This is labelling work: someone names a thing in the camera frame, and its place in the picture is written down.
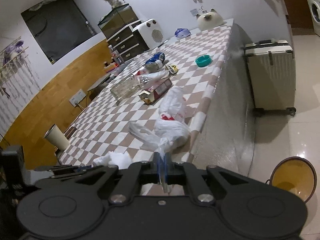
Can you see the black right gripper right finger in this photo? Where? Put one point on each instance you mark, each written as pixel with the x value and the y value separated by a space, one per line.
pixel 204 187

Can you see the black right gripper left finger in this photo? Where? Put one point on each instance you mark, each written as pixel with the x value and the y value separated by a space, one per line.
pixel 119 187

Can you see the white cloth towel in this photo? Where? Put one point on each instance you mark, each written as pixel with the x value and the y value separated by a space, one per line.
pixel 122 160

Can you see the white plastic shopping bag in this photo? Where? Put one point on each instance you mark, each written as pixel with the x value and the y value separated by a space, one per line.
pixel 169 133

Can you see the red cigarette carton box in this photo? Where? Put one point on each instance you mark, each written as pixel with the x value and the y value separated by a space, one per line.
pixel 155 91

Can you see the clear plastic bottle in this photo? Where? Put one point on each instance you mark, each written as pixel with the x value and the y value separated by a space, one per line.
pixel 129 85

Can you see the gold wrapper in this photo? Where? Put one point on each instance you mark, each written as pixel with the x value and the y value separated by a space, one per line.
pixel 173 69

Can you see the teal plastic lid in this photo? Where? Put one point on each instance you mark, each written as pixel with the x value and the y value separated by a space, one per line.
pixel 203 61

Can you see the yellow trash bin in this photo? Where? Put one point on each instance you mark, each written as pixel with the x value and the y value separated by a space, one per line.
pixel 296 175

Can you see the white paper cup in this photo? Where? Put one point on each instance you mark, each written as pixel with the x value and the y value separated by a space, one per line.
pixel 56 138

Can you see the checkered tablecloth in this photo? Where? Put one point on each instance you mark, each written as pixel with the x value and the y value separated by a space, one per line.
pixel 137 115

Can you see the water bottle red label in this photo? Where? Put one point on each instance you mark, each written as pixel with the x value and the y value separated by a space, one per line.
pixel 116 55

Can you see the purple plush toy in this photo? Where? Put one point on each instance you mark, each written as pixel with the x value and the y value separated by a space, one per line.
pixel 12 51

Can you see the crushed blue snack bag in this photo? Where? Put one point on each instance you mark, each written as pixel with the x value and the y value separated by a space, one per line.
pixel 157 56

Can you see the white hard suitcase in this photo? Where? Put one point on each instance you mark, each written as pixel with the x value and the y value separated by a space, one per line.
pixel 272 71

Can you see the dark drawer cabinet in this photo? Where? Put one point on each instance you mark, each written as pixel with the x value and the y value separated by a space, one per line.
pixel 128 42

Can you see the blue tissue pack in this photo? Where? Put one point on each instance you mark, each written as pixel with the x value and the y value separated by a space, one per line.
pixel 181 33

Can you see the white space heater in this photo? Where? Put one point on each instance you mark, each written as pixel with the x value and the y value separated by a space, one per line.
pixel 151 33

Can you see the cat shaped ceramic dish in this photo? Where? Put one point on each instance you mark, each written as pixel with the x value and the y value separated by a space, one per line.
pixel 209 20

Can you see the glass fish tank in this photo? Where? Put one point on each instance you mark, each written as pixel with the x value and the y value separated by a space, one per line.
pixel 116 19

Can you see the white washing machine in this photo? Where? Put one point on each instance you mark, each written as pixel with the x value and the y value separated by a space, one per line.
pixel 315 14

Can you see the wall power outlet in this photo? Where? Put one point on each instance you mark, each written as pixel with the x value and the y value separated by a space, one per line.
pixel 77 98

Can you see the dark wall screen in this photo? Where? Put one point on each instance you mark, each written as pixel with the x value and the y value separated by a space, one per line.
pixel 58 27

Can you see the wall socket plate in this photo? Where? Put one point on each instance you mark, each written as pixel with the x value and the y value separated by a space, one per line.
pixel 194 12

